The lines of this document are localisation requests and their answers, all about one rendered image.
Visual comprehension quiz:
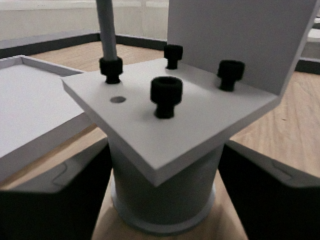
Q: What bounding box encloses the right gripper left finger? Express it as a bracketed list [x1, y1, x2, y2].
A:
[0, 137, 112, 240]

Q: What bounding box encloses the black screw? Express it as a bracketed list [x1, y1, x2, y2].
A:
[150, 76, 184, 119]
[217, 60, 245, 92]
[163, 45, 183, 70]
[98, 56, 124, 84]

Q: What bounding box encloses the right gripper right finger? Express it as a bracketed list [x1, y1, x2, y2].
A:
[218, 139, 320, 240]

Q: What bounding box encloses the white bracket with holes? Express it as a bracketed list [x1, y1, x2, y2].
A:
[61, 0, 320, 187]

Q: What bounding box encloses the grey cylinder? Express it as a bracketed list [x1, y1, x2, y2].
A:
[108, 138, 230, 237]

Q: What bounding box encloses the red screwdriver handle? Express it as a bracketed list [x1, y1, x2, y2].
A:
[95, 0, 117, 61]

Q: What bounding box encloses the white shallow tray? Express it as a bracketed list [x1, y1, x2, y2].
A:
[0, 55, 94, 182]

